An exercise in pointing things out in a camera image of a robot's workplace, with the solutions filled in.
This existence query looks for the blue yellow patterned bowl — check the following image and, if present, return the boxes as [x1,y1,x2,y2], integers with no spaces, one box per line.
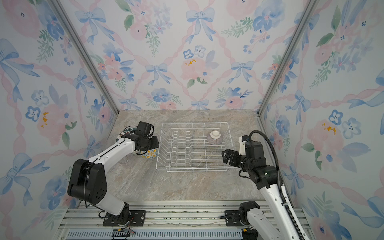
[142,149,158,159]

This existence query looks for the left aluminium corner post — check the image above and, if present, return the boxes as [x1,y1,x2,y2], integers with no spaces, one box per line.
[48,0,120,115]

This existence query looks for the black corrugated cable conduit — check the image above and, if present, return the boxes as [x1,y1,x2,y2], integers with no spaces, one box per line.
[248,130,305,240]

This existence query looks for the white plate dark underside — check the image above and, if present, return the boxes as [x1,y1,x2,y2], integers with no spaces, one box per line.
[116,126,137,142]

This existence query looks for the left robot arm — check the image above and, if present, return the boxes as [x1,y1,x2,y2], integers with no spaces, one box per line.
[68,122,159,226]

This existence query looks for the white wire dish rack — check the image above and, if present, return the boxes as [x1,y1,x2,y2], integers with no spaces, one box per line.
[156,122,234,172]

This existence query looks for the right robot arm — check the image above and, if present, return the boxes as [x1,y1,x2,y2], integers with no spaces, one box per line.
[222,141,309,240]

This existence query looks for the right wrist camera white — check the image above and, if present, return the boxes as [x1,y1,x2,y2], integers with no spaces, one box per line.
[239,135,249,156]

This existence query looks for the clear faceted glass front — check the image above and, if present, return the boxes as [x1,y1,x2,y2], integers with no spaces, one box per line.
[119,156,132,165]

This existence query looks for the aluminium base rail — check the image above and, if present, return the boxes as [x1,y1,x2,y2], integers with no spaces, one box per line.
[56,200,316,240]

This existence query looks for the right aluminium corner post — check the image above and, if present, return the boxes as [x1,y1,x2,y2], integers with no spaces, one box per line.
[258,0,318,118]

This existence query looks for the aluminium corner post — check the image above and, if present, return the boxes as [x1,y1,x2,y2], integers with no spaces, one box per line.
[258,0,318,118]
[48,0,120,115]

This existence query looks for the purple striped bowl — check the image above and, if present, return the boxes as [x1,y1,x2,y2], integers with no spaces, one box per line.
[207,130,223,146]

